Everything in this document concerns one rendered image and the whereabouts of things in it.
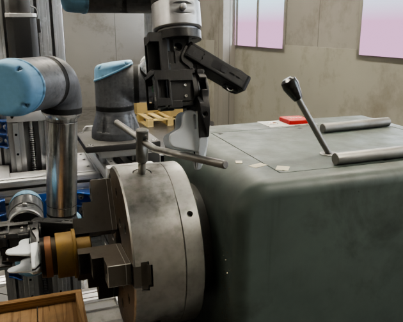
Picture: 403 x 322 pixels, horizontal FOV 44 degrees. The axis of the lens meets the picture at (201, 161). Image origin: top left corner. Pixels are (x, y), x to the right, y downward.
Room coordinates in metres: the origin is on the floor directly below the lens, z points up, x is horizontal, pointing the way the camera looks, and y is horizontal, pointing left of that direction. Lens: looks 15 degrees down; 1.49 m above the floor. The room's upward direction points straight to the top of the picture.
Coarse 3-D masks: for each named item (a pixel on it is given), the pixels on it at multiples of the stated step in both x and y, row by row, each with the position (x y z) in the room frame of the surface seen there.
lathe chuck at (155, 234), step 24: (120, 168) 0.89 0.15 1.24; (120, 192) 0.83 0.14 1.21; (144, 192) 0.82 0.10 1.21; (168, 192) 0.82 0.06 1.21; (120, 216) 0.84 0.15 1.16; (144, 216) 0.78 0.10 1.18; (168, 216) 0.79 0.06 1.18; (120, 240) 0.93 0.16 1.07; (144, 240) 0.76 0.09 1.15; (168, 240) 0.77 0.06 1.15; (168, 264) 0.75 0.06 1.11; (120, 288) 0.88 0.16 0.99; (168, 288) 0.75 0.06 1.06; (120, 312) 0.90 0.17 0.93; (144, 312) 0.75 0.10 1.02; (168, 312) 0.77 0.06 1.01
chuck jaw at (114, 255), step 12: (84, 252) 0.81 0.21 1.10; (96, 252) 0.81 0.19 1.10; (108, 252) 0.81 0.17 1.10; (120, 252) 0.80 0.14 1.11; (84, 264) 0.80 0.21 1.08; (96, 264) 0.78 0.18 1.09; (108, 264) 0.75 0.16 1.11; (120, 264) 0.75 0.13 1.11; (144, 264) 0.75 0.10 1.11; (96, 276) 0.78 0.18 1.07; (108, 276) 0.74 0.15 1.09; (120, 276) 0.75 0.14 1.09; (132, 276) 0.75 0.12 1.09; (144, 276) 0.75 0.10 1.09; (144, 288) 0.74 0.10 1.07
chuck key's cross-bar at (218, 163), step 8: (120, 128) 0.91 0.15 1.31; (128, 128) 0.89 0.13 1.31; (144, 144) 0.84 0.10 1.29; (152, 144) 0.83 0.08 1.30; (160, 152) 0.80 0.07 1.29; (168, 152) 0.78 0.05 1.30; (176, 152) 0.76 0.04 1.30; (184, 152) 0.75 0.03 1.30; (192, 160) 0.72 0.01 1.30; (200, 160) 0.70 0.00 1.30; (208, 160) 0.69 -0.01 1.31; (216, 160) 0.68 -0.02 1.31; (224, 160) 0.67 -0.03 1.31; (224, 168) 0.66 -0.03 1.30
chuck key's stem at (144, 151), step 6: (138, 132) 0.85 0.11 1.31; (144, 132) 0.84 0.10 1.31; (138, 138) 0.85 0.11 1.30; (144, 138) 0.85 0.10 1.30; (138, 144) 0.85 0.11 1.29; (138, 150) 0.85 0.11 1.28; (144, 150) 0.85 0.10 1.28; (138, 156) 0.85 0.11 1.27; (144, 156) 0.85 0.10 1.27; (138, 162) 0.86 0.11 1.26; (144, 162) 0.86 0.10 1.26; (138, 168) 0.86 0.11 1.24; (144, 168) 0.86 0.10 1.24
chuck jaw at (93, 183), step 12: (96, 180) 0.93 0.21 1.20; (108, 180) 0.94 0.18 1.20; (96, 192) 0.92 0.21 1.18; (108, 192) 0.92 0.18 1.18; (84, 204) 0.90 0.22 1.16; (96, 204) 0.90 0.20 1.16; (108, 204) 0.91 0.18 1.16; (84, 216) 0.88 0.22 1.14; (96, 216) 0.89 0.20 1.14; (108, 216) 0.89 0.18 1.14; (84, 228) 0.87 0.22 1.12; (96, 228) 0.87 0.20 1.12; (108, 228) 0.88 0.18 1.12
